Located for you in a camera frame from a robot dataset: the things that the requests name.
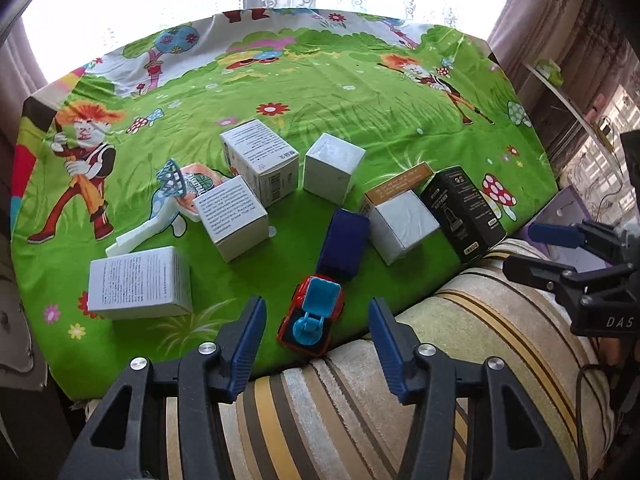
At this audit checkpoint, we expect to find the large white barcode box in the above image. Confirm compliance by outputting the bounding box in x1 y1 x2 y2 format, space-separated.
220 119 301 208

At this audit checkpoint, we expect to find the plain white box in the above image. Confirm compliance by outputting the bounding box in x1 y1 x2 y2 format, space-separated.
302 132 367 203

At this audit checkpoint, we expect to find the dark blue box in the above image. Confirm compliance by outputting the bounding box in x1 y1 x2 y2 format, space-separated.
316 207 372 281

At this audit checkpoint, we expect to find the red toy car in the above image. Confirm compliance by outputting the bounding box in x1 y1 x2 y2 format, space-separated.
276 274 347 359

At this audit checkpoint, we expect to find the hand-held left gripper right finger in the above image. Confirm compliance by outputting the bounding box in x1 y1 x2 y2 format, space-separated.
369 297 576 480

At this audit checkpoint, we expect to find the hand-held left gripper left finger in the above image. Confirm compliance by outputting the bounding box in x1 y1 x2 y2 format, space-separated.
65 295 268 480

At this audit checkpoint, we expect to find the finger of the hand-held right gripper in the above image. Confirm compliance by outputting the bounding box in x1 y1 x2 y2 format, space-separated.
527 219 627 264
502 255 640 307

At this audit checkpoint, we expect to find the purple cardboard box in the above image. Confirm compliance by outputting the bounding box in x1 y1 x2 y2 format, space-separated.
515 185 608 268

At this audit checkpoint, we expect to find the white plastic holder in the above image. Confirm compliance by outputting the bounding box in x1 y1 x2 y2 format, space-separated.
105 205 186 257

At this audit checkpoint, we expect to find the black cable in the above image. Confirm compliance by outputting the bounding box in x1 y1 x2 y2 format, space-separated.
575 362 631 441

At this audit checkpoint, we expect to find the green item on shelf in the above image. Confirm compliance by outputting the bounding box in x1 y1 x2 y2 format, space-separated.
532 58 566 85

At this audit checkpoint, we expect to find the white box with printed text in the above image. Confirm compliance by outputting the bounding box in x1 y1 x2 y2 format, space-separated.
192 175 270 263

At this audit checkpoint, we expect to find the white box with orange flap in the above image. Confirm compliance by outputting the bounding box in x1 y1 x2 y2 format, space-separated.
361 161 442 266

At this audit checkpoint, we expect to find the beige curtain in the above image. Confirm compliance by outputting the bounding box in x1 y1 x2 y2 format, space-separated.
0 5 51 91
487 0 640 126

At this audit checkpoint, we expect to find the white box with pink label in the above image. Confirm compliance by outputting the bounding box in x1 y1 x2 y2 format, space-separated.
87 246 193 322

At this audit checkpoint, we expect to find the green cartoon printed bedsheet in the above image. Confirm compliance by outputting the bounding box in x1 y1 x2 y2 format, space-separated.
10 7 561 403

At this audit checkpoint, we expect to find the black box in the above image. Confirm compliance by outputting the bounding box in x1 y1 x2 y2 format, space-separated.
420 165 508 263

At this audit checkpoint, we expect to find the white shelf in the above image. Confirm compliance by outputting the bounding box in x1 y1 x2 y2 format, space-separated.
522 60 640 161

